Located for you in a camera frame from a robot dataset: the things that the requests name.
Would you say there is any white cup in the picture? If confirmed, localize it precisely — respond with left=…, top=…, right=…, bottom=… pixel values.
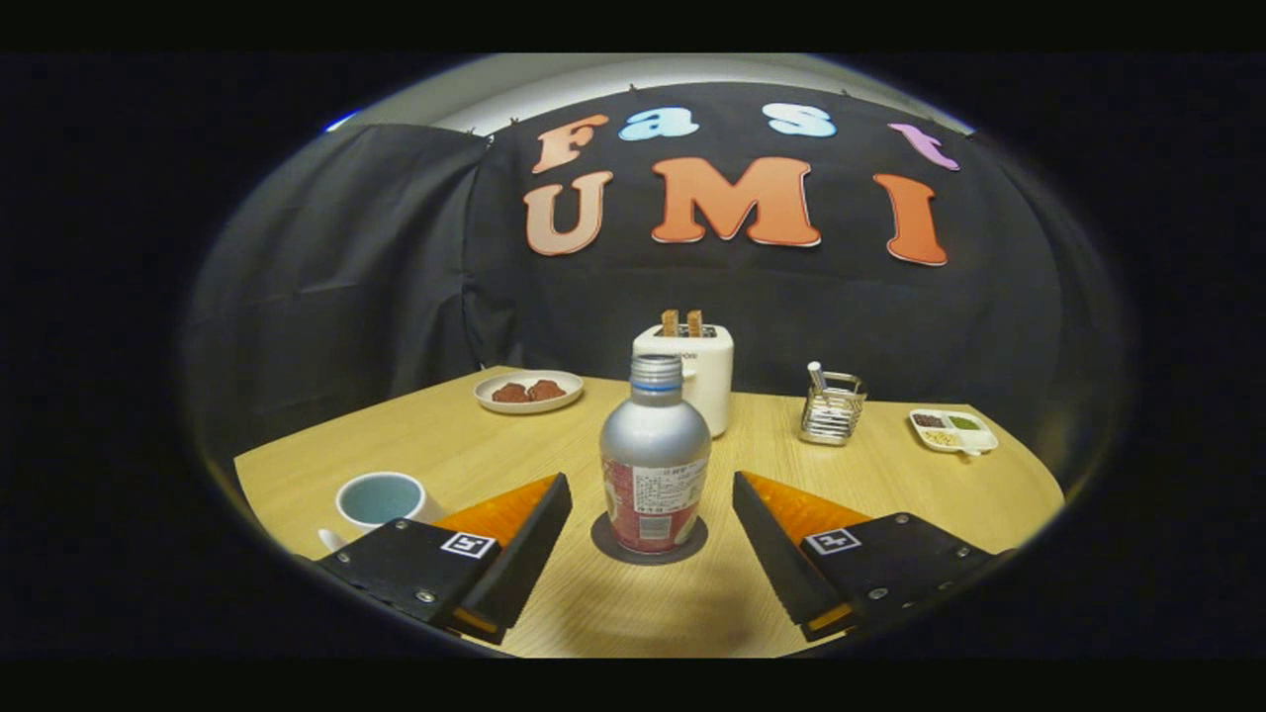
left=316, top=471, right=446, bottom=553

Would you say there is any white plate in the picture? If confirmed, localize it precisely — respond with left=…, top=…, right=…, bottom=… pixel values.
left=474, top=369, right=585, bottom=414

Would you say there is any dark round coaster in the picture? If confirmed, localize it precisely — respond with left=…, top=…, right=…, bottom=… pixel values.
left=590, top=511, right=709, bottom=567

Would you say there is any white divided dish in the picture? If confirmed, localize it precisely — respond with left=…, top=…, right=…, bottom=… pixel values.
left=908, top=407, right=999, bottom=457

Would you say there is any wire utensil holder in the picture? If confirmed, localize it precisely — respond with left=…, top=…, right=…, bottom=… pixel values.
left=799, top=368, right=868, bottom=447

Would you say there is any white toaster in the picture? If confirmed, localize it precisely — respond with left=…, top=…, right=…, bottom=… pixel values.
left=633, top=323, right=735, bottom=438

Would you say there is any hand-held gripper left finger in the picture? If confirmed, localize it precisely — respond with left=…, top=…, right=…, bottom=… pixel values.
left=315, top=472, right=574, bottom=646

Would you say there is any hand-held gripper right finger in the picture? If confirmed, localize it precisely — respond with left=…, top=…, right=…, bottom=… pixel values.
left=733, top=471, right=1018, bottom=642

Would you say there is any wooden table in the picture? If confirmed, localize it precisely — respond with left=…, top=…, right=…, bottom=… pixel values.
left=233, top=366, right=1066, bottom=659

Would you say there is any silver juice bottle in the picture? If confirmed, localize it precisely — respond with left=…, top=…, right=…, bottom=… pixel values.
left=599, top=354, right=712, bottom=555

